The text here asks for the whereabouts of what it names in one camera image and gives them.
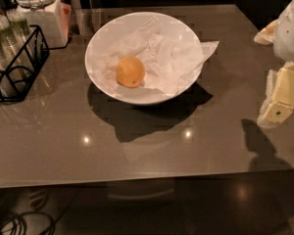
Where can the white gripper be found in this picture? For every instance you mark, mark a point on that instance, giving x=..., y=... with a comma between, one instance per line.
x=290, y=33

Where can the orange fruit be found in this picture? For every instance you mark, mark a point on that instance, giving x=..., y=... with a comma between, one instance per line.
x=130, y=72

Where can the white ceramic bowl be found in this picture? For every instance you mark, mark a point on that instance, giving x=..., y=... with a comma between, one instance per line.
x=108, y=35

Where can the white crumpled paper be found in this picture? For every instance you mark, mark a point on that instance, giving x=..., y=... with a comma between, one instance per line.
x=169, y=64

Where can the white lidded jar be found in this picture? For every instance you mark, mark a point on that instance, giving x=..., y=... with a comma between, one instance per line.
x=53, y=16

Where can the stacked clear plastic cups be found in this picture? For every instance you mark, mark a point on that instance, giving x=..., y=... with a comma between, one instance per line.
x=22, y=32

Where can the black wire cup rack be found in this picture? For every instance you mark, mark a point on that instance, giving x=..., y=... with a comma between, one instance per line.
x=20, y=64

